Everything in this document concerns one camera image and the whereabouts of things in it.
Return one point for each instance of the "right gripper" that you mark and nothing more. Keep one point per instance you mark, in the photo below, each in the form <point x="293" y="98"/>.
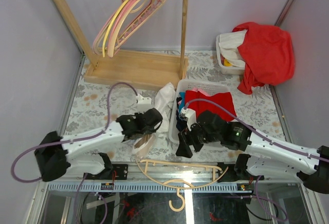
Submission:
<point x="183" y="149"/>

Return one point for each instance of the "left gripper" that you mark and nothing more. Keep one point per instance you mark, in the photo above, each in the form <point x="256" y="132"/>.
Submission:
<point x="138" y="114"/>

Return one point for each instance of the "peach plastic hanger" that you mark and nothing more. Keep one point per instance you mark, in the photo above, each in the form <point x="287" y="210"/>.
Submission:
<point x="181" y="184"/>

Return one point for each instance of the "white t shirt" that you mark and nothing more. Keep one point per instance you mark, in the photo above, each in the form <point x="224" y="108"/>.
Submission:
<point x="163" y="103"/>

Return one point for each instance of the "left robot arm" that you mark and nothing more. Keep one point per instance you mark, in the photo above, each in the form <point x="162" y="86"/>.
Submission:
<point x="86" y="154"/>

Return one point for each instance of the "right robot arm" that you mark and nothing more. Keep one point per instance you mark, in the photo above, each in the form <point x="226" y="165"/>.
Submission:
<point x="261" y="155"/>

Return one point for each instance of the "yellow plastic hanger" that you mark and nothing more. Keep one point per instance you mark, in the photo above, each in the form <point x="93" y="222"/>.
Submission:
<point x="111" y="35"/>

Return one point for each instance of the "peach hanger on rack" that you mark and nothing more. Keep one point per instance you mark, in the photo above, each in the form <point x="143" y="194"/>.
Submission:
<point x="146" y="8"/>

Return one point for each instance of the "red t shirt on basket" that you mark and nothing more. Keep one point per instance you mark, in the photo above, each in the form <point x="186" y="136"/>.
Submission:
<point x="268" y="53"/>

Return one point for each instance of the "pink plastic hanger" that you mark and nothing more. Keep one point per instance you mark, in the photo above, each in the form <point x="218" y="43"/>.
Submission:
<point x="103" y="34"/>

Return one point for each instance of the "pile of folded clothes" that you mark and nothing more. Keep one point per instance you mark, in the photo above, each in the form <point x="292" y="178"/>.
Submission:
<point x="223" y="99"/>

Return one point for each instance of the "floral table cloth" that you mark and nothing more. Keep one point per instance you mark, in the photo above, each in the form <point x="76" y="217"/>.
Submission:
<point x="93" y="105"/>

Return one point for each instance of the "wooden clothes rack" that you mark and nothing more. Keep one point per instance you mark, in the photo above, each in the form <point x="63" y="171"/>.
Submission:
<point x="143" y="70"/>

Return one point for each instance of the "white front laundry basket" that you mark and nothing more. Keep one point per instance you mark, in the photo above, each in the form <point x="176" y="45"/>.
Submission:
<point x="183" y="85"/>

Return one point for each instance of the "white laundry basket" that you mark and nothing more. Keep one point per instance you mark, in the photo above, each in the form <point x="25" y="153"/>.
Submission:
<point x="183" y="85"/>
<point x="228" y="56"/>

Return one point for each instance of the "white back laundry basket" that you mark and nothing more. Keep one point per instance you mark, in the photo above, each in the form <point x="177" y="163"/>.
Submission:
<point x="228" y="56"/>

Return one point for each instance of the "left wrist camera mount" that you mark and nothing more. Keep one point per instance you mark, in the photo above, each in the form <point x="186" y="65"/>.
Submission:
<point x="143" y="103"/>

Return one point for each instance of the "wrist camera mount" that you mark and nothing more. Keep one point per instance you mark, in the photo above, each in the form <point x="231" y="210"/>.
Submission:
<point x="188" y="115"/>
<point x="143" y="103"/>

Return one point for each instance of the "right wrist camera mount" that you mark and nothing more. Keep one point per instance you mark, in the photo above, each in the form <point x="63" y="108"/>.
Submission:
<point x="188" y="115"/>

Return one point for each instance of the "aluminium rail frame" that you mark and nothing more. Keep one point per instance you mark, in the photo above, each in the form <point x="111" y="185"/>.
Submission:
<point x="135" y="182"/>

